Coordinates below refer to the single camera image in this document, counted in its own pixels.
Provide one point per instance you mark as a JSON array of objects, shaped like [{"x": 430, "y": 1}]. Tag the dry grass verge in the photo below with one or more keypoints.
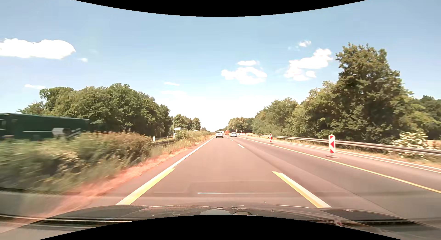
[{"x": 396, "y": 155}]

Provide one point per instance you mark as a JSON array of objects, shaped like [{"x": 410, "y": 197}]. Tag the car's own bonnet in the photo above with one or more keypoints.
[{"x": 220, "y": 212}]

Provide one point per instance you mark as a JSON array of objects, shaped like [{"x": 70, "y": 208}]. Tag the overgrown grass verge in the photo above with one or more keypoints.
[{"x": 69, "y": 157}]

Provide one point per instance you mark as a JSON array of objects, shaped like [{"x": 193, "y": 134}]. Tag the row of trees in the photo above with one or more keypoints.
[
  {"x": 110, "y": 107},
  {"x": 361, "y": 102}
]

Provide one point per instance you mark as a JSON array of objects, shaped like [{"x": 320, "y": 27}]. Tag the grey asphalt road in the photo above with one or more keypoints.
[{"x": 224, "y": 164}]

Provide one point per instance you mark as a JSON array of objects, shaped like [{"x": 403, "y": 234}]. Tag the dark green lorry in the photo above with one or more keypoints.
[{"x": 38, "y": 126}]

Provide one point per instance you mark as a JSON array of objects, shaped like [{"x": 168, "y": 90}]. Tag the white flowering bush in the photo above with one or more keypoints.
[{"x": 411, "y": 140}]

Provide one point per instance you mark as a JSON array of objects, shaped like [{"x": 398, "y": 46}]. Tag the white lorry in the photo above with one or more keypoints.
[{"x": 178, "y": 129}]

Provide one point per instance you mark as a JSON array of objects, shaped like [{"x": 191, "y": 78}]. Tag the metal guard rail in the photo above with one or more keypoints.
[
  {"x": 165, "y": 141},
  {"x": 379, "y": 145}
]

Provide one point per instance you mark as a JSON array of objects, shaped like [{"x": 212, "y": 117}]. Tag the road markings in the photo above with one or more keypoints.
[{"x": 151, "y": 183}]

